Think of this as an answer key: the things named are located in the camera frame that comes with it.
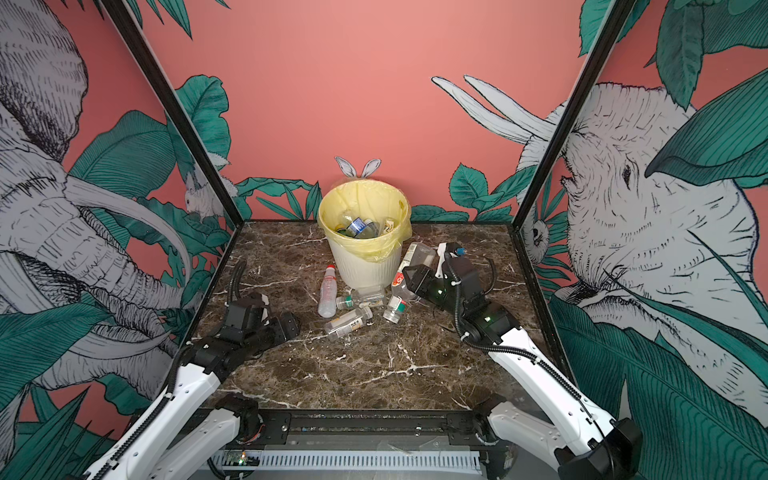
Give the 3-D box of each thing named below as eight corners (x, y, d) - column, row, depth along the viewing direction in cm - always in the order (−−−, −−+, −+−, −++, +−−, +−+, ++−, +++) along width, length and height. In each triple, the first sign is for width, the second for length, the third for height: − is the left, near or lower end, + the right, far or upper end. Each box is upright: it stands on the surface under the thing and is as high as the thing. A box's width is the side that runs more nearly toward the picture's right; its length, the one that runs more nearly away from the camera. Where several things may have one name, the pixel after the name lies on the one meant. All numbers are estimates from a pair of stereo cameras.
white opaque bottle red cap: (319, 319, 95) (316, 311, 91) (328, 270, 107) (325, 262, 103) (336, 319, 95) (333, 312, 91) (342, 271, 107) (340, 262, 103)
